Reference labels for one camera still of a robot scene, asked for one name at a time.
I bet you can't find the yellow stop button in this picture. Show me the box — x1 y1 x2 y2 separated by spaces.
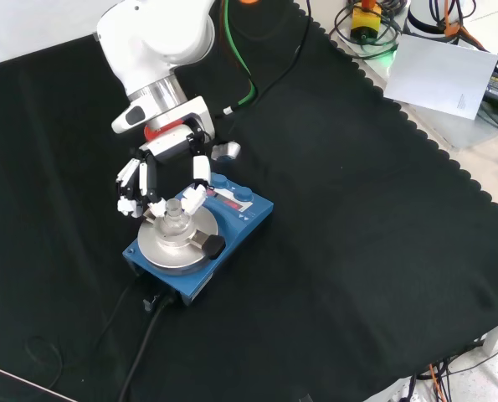
350 0 383 44

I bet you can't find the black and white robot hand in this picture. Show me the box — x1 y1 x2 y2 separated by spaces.
115 118 217 219

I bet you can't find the green cable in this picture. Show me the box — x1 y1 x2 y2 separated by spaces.
222 0 259 116

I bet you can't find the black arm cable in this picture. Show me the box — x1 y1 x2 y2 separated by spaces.
254 0 313 100

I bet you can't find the heater with blue base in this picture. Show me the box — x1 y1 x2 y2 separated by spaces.
121 171 275 308

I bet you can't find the thick black power cable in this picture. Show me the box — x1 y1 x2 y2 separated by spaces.
118 292 178 402

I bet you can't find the translucent pale board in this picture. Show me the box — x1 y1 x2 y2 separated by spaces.
398 102 498 151

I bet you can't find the thin black cable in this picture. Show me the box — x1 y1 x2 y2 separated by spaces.
24 274 143 393

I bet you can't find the black scalloped bench cloth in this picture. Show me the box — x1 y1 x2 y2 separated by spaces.
0 0 498 402

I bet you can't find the black coiled cable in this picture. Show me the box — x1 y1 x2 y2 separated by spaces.
333 0 403 60

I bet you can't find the orange floor cable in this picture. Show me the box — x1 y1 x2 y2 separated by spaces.
428 363 447 402

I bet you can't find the clear glass round-bottom flask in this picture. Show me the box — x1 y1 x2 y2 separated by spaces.
159 198 193 238

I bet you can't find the white paper sheet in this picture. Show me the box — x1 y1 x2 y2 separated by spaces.
382 33 498 121

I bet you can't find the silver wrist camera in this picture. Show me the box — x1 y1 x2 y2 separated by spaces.
211 141 243 162

